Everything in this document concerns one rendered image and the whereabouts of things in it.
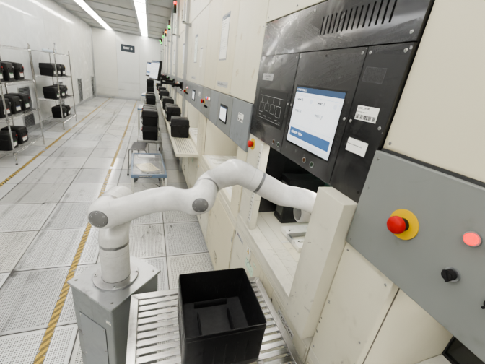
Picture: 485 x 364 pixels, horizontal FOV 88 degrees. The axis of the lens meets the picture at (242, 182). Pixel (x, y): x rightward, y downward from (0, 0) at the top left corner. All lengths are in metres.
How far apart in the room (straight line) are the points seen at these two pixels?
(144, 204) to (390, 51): 0.91
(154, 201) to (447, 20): 0.97
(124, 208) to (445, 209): 0.97
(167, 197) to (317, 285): 0.62
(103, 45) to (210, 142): 12.17
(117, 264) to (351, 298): 0.93
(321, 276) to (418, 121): 0.50
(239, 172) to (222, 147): 1.97
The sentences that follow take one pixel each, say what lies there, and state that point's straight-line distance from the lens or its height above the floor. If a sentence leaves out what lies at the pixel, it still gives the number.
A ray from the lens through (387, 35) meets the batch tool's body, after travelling 0.79.
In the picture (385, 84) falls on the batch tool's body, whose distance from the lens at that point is 0.75.
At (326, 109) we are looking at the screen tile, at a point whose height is 1.62.
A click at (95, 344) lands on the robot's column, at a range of 1.55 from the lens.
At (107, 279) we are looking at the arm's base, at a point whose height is 0.79.
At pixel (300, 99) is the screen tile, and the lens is 1.03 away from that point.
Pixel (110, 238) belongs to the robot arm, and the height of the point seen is 1.00.
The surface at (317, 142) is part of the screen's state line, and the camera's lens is 0.91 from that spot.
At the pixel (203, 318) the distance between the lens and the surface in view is 1.16.
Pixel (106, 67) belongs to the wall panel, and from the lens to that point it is 14.62.
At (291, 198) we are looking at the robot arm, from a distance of 0.97.
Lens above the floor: 1.67
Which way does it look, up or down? 22 degrees down
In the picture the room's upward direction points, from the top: 8 degrees clockwise
